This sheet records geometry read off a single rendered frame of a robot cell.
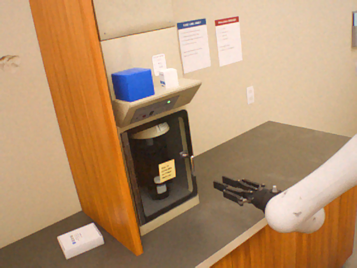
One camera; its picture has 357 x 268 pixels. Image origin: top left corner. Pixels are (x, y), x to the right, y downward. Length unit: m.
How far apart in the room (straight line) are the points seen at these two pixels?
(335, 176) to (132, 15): 0.83
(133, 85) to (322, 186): 0.64
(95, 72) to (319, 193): 0.72
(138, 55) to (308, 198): 0.74
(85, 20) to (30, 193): 0.87
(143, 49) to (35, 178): 0.76
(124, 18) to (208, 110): 1.04
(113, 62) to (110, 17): 0.15
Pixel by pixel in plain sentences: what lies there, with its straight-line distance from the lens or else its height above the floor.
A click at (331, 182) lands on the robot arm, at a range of 0.92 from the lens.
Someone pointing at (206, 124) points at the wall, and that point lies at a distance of 2.13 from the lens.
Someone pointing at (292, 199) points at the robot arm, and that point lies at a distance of 0.96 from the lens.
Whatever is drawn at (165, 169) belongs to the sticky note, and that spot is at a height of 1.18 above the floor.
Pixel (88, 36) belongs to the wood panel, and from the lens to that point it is 1.09.
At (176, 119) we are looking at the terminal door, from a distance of 1.39.
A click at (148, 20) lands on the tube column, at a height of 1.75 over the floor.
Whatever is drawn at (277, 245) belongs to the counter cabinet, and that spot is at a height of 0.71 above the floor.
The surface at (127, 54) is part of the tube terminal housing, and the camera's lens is 1.25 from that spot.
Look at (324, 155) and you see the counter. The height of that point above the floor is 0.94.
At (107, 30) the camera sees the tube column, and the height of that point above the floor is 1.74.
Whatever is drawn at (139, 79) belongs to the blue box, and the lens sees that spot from 1.15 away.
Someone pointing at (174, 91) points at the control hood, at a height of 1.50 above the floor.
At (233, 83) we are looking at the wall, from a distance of 2.26.
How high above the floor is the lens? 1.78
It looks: 20 degrees down
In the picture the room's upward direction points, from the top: 8 degrees counter-clockwise
